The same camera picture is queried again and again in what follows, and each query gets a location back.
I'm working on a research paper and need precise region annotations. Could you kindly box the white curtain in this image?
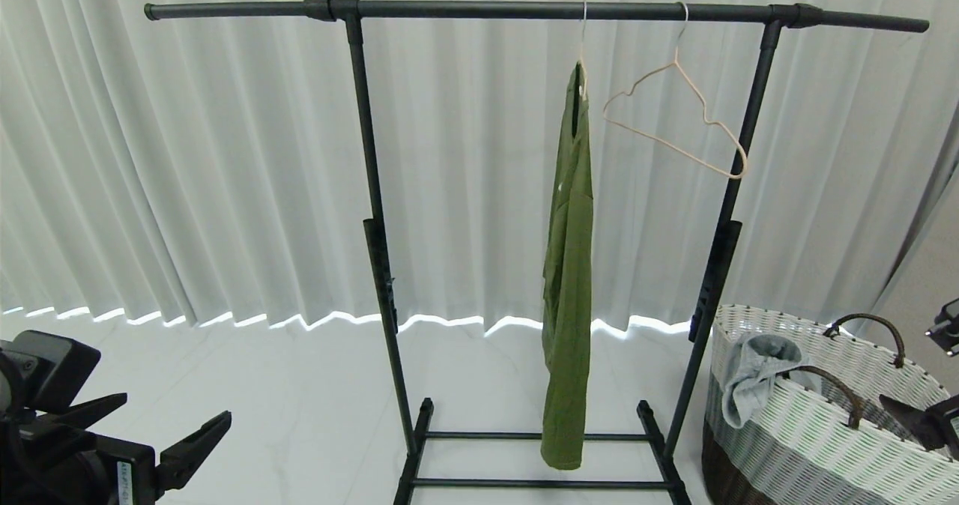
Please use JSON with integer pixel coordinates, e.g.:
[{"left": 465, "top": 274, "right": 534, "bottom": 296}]
[{"left": 0, "top": 0, "right": 959, "bottom": 337}]

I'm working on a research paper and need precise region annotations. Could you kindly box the pale grey garment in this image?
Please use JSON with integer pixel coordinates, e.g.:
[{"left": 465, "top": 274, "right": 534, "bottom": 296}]
[{"left": 721, "top": 333, "right": 811, "bottom": 429}]

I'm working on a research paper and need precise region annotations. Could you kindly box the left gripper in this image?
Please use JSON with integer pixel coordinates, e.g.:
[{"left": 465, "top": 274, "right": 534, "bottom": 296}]
[{"left": 30, "top": 393, "right": 233, "bottom": 505}]

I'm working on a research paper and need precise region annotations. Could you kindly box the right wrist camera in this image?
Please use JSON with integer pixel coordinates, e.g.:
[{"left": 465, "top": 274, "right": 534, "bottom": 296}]
[{"left": 925, "top": 299, "right": 959, "bottom": 357}]

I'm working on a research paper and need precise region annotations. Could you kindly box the white laundry basket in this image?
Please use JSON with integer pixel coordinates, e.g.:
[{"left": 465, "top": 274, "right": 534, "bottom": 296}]
[{"left": 702, "top": 304, "right": 959, "bottom": 505}]

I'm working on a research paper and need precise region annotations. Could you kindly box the green printed shirt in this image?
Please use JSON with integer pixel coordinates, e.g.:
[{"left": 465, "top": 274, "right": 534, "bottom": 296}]
[{"left": 539, "top": 61, "right": 595, "bottom": 471}]

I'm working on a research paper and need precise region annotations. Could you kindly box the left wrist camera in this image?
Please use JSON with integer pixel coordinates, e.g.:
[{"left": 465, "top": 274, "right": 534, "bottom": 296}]
[{"left": 0, "top": 330, "right": 102, "bottom": 416}]

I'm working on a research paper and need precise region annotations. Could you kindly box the black clothes rack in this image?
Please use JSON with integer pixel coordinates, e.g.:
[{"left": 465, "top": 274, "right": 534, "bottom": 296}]
[{"left": 144, "top": 0, "right": 931, "bottom": 505}]

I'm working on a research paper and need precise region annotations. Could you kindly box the pink clothes hanger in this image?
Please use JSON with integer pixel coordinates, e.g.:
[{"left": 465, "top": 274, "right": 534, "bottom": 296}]
[
  {"left": 575, "top": 1, "right": 590, "bottom": 103},
  {"left": 602, "top": 1, "right": 749, "bottom": 181}
]

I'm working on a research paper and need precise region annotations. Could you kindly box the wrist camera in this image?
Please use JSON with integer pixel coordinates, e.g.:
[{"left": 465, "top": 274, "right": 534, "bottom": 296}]
[
  {"left": 0, "top": 330, "right": 102, "bottom": 416},
  {"left": 925, "top": 299, "right": 959, "bottom": 357}
]

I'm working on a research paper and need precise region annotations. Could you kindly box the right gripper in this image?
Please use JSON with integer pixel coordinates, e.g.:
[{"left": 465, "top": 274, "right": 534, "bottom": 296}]
[{"left": 879, "top": 394, "right": 959, "bottom": 461}]

